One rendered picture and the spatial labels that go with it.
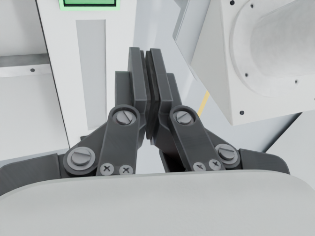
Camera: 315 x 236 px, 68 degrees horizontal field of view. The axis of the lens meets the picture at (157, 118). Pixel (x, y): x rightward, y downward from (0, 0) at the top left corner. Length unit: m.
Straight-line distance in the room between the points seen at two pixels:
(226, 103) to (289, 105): 0.14
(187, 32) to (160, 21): 0.97
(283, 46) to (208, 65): 0.14
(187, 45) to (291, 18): 0.20
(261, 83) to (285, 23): 0.11
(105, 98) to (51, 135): 0.29
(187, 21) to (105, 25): 0.24
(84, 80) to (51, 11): 0.09
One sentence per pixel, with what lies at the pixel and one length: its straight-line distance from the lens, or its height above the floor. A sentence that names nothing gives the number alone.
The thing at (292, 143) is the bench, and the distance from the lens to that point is 3.54.
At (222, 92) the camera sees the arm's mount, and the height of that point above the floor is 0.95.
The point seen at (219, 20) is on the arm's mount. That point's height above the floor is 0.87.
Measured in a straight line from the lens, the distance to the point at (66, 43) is 0.28.
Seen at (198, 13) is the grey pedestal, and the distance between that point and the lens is 0.48.
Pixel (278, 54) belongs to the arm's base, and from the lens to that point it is 0.42.
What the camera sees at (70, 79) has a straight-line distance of 0.30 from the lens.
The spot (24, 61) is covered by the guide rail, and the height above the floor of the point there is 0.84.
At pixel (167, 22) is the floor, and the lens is 1.48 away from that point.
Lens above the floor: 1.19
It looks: 36 degrees down
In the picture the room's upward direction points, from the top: 156 degrees clockwise
